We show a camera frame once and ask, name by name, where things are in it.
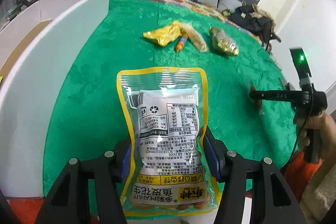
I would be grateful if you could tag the gold green snack bag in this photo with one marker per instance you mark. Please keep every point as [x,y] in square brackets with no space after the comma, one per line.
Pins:
[222,42]

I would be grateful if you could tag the black jacket pile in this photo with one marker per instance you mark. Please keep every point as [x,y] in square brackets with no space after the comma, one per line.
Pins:
[258,22]

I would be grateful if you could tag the green floral tablecloth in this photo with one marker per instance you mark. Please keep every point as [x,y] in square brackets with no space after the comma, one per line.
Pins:
[87,118]

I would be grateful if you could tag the orange blue sausage stick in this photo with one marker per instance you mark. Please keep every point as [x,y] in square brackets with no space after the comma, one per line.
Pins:
[181,43]

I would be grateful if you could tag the clear beige biscuit packet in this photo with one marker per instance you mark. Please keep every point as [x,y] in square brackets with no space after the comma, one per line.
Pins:
[195,37]

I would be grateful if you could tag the white storage box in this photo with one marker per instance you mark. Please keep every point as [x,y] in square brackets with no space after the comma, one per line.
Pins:
[31,87]

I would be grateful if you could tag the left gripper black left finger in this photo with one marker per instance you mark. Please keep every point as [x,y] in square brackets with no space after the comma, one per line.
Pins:
[68,198]

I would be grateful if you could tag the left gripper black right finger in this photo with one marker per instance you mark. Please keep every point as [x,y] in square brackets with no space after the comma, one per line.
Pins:
[272,199]

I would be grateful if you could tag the clear yellow-edged peanut bag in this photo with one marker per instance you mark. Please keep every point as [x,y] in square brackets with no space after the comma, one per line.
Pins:
[166,113]

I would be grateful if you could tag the plain yellow snack pouch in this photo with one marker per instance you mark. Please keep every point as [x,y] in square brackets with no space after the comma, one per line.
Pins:
[165,35]

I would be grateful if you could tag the person's right hand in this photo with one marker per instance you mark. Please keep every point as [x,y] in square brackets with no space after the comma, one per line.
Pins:
[325,124]

